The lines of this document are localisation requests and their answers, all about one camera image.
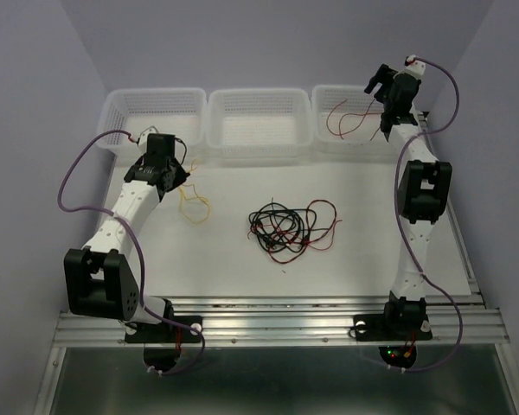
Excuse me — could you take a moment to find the white plastic basket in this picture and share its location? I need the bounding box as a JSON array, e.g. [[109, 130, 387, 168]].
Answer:
[[311, 85, 396, 158], [97, 87, 207, 156], [205, 88, 314, 159]]

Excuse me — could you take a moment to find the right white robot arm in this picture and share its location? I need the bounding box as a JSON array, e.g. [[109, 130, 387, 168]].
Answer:
[[355, 58, 452, 342]]

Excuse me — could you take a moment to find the aluminium front rail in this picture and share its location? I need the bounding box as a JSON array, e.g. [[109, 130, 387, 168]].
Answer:
[[51, 295, 509, 349]]

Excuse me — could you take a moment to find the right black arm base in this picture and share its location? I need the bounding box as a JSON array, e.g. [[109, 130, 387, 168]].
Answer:
[[349, 298, 433, 371]]

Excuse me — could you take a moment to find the middle white plastic basket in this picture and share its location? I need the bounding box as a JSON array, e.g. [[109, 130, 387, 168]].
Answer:
[[205, 88, 314, 159]]

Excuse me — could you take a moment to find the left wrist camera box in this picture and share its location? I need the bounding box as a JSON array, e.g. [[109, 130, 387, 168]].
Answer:
[[138, 125, 159, 146]]

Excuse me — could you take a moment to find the right white plastic basket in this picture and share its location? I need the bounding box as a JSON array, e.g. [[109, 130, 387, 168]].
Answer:
[[311, 85, 396, 158]]

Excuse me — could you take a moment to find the left white plastic basket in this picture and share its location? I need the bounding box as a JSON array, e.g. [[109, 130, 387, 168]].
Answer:
[[97, 87, 207, 156]]

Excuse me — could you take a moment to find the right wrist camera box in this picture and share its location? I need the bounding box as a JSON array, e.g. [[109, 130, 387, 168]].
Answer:
[[402, 54, 426, 80]]

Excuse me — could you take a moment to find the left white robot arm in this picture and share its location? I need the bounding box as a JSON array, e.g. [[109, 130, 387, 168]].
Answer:
[[63, 132, 189, 341]]

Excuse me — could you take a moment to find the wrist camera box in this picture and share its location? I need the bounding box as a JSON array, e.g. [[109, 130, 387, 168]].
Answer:
[[402, 54, 426, 80], [138, 125, 159, 146]]

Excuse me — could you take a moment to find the yellow wire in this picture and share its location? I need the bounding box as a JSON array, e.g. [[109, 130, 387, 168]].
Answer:
[[176, 158, 212, 225]]

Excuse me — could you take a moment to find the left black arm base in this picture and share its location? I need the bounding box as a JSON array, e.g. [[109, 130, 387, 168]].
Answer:
[[124, 322, 203, 376]]

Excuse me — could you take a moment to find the red wire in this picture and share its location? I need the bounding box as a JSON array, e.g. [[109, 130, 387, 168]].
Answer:
[[259, 199, 343, 265], [326, 98, 384, 142]]

